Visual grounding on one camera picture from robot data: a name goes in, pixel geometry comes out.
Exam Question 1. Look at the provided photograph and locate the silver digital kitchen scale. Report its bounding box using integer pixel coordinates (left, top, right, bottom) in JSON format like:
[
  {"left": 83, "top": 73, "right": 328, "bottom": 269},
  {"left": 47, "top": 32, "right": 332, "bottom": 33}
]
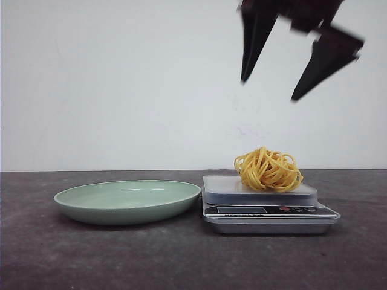
[{"left": 202, "top": 175, "right": 340, "bottom": 234}]

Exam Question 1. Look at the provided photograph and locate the green shallow plate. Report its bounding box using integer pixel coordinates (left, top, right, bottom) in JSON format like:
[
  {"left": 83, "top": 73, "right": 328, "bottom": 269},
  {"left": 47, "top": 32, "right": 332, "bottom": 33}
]
[{"left": 53, "top": 180, "right": 201, "bottom": 225}]

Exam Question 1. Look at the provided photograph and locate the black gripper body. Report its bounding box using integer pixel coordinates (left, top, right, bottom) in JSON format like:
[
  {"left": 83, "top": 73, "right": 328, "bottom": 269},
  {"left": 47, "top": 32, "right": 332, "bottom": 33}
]
[{"left": 238, "top": 0, "right": 365, "bottom": 58}]

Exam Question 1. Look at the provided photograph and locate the yellow vermicelli noodle bundle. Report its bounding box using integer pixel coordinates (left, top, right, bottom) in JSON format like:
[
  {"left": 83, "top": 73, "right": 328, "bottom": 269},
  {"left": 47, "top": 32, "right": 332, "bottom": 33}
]
[{"left": 233, "top": 147, "right": 304, "bottom": 193}]

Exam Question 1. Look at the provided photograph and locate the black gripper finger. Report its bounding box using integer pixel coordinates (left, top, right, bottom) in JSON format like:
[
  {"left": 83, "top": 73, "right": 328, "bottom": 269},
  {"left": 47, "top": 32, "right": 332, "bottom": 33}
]
[
  {"left": 291, "top": 39, "right": 360, "bottom": 101},
  {"left": 241, "top": 9, "right": 278, "bottom": 83}
]

